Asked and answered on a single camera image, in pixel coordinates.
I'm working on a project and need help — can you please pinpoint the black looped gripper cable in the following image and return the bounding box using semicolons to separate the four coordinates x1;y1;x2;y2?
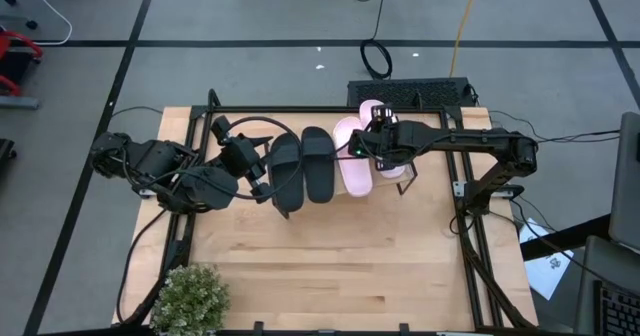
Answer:
224;115;305;200

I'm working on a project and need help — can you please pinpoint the grey metal stand foot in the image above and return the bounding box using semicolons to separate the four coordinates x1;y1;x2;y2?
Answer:
0;95;41;111

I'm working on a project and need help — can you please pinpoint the red framed cart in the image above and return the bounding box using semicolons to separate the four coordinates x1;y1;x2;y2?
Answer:
0;29;44;98

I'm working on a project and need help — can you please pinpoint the green potted plant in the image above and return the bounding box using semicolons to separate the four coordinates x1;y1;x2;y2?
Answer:
149;262;233;336

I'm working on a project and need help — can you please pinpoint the black coiled cable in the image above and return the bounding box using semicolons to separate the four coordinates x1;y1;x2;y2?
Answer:
359;0;394;81

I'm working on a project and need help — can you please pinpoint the grey monitor back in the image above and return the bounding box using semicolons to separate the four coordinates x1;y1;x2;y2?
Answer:
606;111;640;253

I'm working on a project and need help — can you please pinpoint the grey laptop with keyboard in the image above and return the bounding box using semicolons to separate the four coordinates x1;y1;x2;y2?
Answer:
574;235;640;336

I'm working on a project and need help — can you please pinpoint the white paper sheet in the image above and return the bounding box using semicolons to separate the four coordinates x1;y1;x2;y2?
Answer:
518;217;577;302

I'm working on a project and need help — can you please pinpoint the black power cable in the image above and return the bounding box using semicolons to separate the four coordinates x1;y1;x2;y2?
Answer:
486;109;622;145

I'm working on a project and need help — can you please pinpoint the pink rubber slide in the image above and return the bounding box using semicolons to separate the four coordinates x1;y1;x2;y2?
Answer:
331;115;375;199
358;99;408;180

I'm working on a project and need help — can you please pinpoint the black aluminium table frame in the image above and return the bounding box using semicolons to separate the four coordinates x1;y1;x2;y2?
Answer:
114;88;539;334

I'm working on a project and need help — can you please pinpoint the yellow cable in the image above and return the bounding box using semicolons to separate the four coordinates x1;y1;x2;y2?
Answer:
448;0;483;79

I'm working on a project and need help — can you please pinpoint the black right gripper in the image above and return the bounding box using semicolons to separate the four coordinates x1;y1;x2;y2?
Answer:
348;104;417;173

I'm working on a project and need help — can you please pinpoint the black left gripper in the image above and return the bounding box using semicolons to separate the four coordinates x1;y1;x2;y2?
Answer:
210;115;274;203

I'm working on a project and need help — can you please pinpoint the black perforated computer case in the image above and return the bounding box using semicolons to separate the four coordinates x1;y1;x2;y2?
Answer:
345;76;476;109

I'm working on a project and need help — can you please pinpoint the black arm base cable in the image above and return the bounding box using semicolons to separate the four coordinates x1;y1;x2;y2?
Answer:
115;207;169;326

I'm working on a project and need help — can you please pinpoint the black rubber slide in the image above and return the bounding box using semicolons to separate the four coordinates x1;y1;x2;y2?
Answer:
300;125;337;205
268;132;306;214

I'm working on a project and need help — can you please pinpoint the white floor cable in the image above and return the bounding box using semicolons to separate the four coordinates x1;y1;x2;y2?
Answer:
26;0;74;47

